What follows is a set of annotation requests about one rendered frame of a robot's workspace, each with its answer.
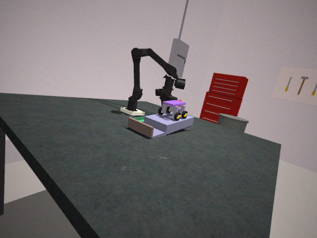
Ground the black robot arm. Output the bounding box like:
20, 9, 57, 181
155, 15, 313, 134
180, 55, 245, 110
126, 48, 185, 111

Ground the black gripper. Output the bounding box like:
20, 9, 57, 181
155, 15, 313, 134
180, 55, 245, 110
156, 86, 177, 106

